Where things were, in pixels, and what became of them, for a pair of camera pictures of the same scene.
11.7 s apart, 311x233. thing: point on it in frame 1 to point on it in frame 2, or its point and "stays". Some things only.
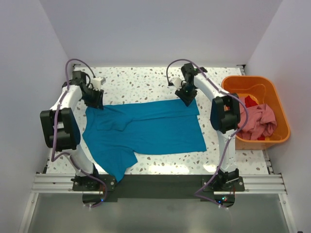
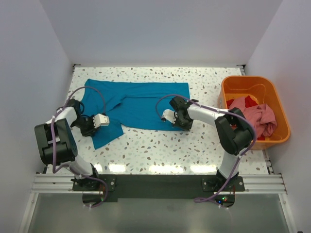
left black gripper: [97, 103] to [92, 130]
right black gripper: [187, 100] to [187, 128]
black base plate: [220, 190] stays
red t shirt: [250, 102] stays
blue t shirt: [114, 135] to [130, 105]
